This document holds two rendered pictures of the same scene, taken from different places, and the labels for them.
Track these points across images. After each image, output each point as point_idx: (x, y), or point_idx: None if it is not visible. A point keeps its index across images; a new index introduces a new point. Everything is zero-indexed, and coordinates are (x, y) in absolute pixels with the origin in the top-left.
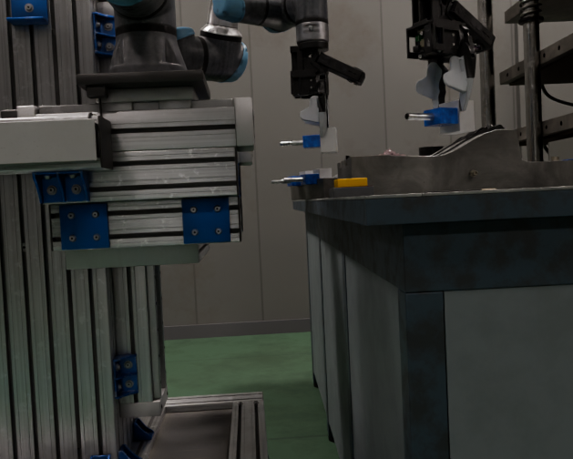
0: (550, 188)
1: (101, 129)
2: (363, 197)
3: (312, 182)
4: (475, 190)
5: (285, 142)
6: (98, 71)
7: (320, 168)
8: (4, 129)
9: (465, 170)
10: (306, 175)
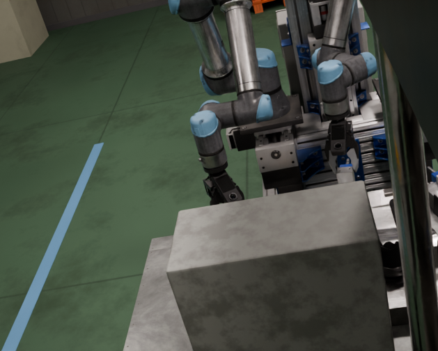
0: (141, 282)
1: (236, 136)
2: (157, 237)
3: (434, 182)
4: (145, 263)
5: (347, 160)
6: (310, 73)
7: (436, 175)
8: None
9: None
10: (431, 174)
